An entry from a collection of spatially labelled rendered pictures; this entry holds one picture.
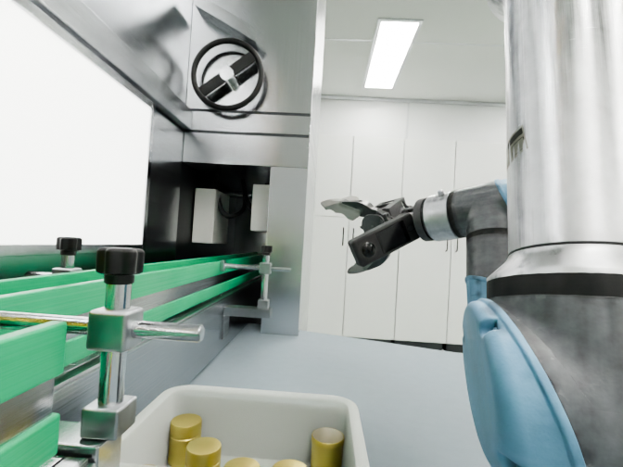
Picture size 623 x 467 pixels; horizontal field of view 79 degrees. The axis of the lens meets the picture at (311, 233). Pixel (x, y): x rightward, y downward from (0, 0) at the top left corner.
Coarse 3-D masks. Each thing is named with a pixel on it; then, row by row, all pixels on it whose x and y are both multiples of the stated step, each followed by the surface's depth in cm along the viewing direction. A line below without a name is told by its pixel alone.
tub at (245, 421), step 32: (160, 416) 40; (224, 416) 44; (256, 416) 44; (288, 416) 44; (320, 416) 44; (352, 416) 40; (128, 448) 33; (160, 448) 40; (224, 448) 44; (256, 448) 43; (288, 448) 43; (352, 448) 34
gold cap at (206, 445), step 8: (192, 440) 38; (200, 440) 38; (208, 440) 38; (216, 440) 38; (192, 448) 36; (200, 448) 37; (208, 448) 37; (216, 448) 37; (192, 456) 36; (200, 456) 36; (208, 456) 36; (216, 456) 36; (184, 464) 37; (192, 464) 36; (200, 464) 36; (208, 464) 36; (216, 464) 37
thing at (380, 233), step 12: (408, 216) 61; (384, 228) 60; (396, 228) 60; (408, 228) 61; (360, 240) 59; (372, 240) 59; (384, 240) 60; (396, 240) 61; (408, 240) 61; (360, 252) 59; (372, 252) 59; (384, 252) 60; (360, 264) 59
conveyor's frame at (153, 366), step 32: (256, 288) 129; (192, 320) 67; (128, 352) 45; (160, 352) 55; (192, 352) 68; (64, 384) 35; (96, 384) 39; (128, 384) 46; (160, 384) 55; (64, 416) 34
